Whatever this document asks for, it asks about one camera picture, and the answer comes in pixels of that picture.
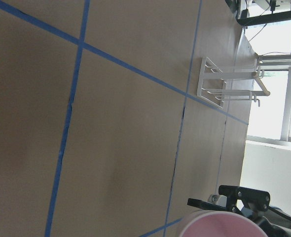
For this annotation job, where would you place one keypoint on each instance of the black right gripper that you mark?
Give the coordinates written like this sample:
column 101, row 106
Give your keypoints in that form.
column 252, row 204

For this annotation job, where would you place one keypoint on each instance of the pink plastic cup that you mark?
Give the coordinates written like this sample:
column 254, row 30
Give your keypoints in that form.
column 204, row 223

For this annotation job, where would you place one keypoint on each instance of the white wire cup rack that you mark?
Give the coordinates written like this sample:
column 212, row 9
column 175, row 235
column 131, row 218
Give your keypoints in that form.
column 214, row 83

